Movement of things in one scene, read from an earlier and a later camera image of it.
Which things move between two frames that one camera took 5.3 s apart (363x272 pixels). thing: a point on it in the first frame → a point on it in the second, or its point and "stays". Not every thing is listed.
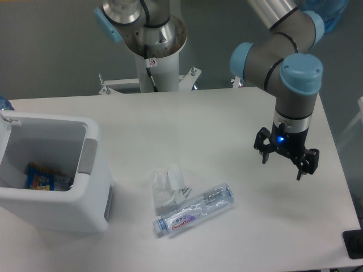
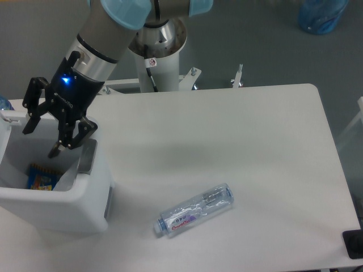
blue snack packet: (39, 178) stays
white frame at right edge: (359, 117) stays
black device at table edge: (353, 240) stays
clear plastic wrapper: (168, 188) → (66, 182)
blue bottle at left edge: (5, 103) stays
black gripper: (291, 144) → (72, 93)
